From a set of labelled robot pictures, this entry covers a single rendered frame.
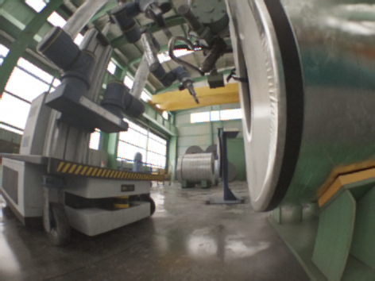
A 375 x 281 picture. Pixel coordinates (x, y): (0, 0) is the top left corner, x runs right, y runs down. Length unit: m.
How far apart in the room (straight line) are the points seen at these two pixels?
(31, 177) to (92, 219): 0.32
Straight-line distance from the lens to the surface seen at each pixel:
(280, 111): 0.26
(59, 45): 1.06
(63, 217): 0.66
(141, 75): 1.73
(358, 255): 0.62
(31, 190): 0.78
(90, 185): 0.68
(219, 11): 0.68
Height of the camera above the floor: 0.32
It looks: 14 degrees up
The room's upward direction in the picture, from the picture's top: 1 degrees clockwise
